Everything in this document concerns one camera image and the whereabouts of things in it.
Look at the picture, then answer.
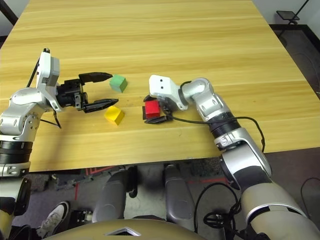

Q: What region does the tan robot torso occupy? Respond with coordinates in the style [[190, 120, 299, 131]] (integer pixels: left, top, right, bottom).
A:
[[47, 218, 208, 240]]

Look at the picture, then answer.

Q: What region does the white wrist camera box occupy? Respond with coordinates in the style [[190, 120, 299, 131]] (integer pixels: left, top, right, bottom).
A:
[[148, 74, 190, 111], [34, 48, 62, 112]]

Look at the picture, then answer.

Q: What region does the grey robot leg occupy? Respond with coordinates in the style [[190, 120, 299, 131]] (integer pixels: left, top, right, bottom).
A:
[[164, 166, 196, 231], [91, 171, 128, 223]]

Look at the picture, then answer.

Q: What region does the black floor cable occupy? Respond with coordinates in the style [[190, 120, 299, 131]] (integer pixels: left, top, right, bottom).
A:
[[193, 182, 243, 231]]

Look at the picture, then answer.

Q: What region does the black stand with tray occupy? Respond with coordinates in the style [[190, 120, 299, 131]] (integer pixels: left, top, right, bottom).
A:
[[276, 0, 311, 26]]

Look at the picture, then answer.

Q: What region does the yellow wooden block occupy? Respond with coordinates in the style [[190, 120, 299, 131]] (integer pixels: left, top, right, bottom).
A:
[[104, 105, 125, 126]]

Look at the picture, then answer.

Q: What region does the grey right robot leg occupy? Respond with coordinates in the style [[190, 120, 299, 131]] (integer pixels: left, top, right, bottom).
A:
[[164, 166, 196, 231]]

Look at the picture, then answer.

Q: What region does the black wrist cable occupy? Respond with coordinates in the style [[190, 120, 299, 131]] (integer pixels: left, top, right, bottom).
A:
[[167, 81, 266, 153], [26, 57, 62, 130]]

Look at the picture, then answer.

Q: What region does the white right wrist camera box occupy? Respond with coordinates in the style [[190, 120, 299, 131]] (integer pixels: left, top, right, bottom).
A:
[[148, 74, 190, 111]]

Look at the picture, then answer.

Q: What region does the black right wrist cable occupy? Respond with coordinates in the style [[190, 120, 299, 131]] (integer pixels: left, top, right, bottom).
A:
[[167, 81, 266, 153]]

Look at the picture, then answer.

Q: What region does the black metal table frame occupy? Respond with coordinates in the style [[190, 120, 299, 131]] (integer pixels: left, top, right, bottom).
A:
[[0, 0, 20, 26]]

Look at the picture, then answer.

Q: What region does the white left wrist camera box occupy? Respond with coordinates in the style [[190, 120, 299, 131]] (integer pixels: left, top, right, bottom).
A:
[[34, 48, 62, 112]]

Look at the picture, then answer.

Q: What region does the white sneaker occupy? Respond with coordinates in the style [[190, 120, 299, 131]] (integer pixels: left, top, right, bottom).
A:
[[36, 201, 71, 238]]

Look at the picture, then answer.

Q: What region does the red wooden block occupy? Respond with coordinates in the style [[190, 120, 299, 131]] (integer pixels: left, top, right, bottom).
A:
[[144, 100, 161, 119]]

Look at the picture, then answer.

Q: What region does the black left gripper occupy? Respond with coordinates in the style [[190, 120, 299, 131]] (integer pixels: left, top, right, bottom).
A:
[[56, 71, 119, 114]]

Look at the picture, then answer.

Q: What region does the green wooden block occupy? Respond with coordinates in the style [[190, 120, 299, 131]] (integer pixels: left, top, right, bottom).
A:
[[109, 74, 128, 94]]

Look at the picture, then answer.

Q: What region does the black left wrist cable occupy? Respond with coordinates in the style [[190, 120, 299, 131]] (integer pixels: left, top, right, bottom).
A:
[[26, 57, 62, 130]]

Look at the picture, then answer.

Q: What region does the grey left robot leg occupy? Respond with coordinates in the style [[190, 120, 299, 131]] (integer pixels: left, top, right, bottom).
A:
[[91, 171, 128, 223]]

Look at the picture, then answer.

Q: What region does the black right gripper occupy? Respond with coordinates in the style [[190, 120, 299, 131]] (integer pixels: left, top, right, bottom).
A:
[[142, 94, 176, 125]]

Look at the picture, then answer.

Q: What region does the black box with white wheel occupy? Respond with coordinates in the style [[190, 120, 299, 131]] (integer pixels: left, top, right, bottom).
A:
[[72, 209, 95, 225]]

